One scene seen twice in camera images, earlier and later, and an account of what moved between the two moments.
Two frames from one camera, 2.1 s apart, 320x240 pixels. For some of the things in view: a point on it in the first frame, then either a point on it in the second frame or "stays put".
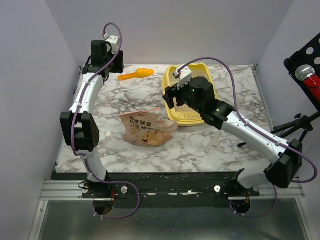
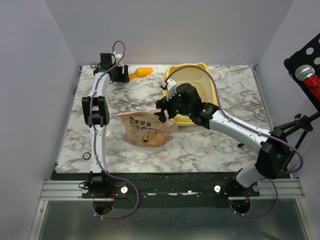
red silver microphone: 306,73 stays put
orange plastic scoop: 140,73 stays put
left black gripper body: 117,66 → 117,76
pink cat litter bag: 142,128 stays put
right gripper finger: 167,98 → 162,116
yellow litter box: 182,114 stays put
